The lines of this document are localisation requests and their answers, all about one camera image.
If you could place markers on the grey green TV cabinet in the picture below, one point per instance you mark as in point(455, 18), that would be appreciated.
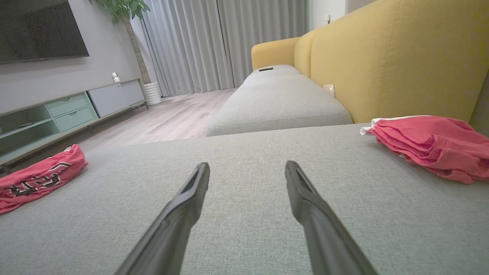
point(72, 110)

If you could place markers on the long grey sofa seat cushion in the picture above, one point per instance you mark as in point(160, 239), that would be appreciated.
point(279, 103)

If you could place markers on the short grey sofa seat cushion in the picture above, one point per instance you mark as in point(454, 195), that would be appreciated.
point(273, 74)

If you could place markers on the yellow sofa armrest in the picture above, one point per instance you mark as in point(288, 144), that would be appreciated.
point(273, 51)

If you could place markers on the grey pleated curtain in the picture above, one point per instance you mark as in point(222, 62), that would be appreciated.
point(187, 46)
point(263, 26)

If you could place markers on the red garment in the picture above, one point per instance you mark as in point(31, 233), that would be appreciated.
point(431, 145)

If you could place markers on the small white round camera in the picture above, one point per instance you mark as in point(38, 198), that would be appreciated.
point(115, 77)

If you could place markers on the green potted tree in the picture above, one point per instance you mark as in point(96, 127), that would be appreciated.
point(126, 9)

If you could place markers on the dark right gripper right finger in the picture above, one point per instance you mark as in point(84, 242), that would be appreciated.
point(317, 229)

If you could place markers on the large yellow sofa backrest cushion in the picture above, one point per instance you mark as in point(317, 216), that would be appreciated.
point(401, 57)

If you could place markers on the small beige sofa tag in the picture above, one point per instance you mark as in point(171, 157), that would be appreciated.
point(329, 89)

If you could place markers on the white wall switch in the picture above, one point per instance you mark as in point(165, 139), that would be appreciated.
point(327, 18)

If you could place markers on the black remote control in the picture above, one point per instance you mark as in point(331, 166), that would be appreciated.
point(266, 69)

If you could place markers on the white ribbed plant pot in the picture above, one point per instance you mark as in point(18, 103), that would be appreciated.
point(153, 93)

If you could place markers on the large grey sofa seat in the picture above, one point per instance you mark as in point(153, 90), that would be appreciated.
point(248, 152)

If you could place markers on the black flat television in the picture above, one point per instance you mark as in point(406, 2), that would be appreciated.
point(38, 28)

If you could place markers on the small yellow sofa backrest cushion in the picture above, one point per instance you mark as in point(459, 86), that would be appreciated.
point(303, 53)

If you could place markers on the red white Bulls jersey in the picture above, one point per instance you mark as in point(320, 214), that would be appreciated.
point(38, 179)

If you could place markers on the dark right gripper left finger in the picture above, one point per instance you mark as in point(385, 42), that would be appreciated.
point(179, 221)

